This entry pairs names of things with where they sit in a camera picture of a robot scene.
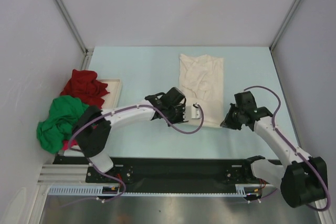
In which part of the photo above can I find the cream white t shirt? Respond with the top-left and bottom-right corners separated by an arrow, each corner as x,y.
179,54 -> 224,128

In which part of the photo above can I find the dark red t shirt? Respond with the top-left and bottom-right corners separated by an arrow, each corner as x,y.
60,69 -> 110,109

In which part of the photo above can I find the green t shirt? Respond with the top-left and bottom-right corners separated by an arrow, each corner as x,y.
36,95 -> 89,154

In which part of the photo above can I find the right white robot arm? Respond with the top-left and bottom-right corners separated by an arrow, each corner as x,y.
221,88 -> 331,212

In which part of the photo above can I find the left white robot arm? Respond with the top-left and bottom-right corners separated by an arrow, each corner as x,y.
70,87 -> 186,182

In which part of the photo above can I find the cream plastic tray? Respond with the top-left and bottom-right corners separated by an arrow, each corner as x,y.
58,79 -> 122,157

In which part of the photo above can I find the magenta pink t shirt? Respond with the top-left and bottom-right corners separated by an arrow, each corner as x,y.
62,140 -> 78,151

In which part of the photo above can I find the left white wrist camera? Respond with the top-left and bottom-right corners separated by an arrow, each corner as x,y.
184,103 -> 202,121

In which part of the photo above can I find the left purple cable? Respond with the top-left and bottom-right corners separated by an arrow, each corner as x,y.
67,103 -> 205,175

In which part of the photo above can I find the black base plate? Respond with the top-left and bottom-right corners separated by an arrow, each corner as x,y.
52,154 -> 281,193

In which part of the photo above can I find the white slotted cable duct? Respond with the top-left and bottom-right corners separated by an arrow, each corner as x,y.
48,185 -> 260,197

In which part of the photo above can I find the aluminium front rail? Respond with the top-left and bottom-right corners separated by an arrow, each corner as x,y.
37,164 -> 89,185

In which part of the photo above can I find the right aluminium frame post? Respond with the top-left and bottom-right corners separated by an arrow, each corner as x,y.
269,0 -> 303,52

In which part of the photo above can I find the aluminium frame post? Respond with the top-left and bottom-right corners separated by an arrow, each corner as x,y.
269,0 -> 303,52
53,0 -> 88,55

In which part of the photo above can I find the left aluminium frame post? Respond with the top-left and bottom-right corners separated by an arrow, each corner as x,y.
53,0 -> 88,55

